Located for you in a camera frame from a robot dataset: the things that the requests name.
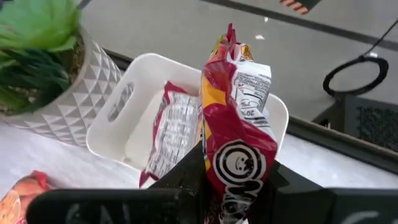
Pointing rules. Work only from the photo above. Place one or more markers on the orange Maruchan noodle pack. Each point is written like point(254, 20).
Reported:
point(18, 199)

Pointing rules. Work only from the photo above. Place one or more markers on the white plastic bin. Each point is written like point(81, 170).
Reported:
point(149, 71)

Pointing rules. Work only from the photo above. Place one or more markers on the red Maruchan noodle pack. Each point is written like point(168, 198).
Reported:
point(177, 130)
point(236, 124)

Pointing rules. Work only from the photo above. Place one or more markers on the black striped floor mat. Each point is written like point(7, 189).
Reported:
point(306, 3)

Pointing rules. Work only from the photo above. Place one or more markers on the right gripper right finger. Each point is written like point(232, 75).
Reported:
point(311, 208)

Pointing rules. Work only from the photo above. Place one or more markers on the succulent in white patterned pot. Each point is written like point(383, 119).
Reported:
point(77, 109)

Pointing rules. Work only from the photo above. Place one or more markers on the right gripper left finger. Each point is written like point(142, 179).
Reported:
point(124, 208)

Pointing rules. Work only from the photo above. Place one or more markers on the black computer case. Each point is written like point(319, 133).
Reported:
point(373, 124)

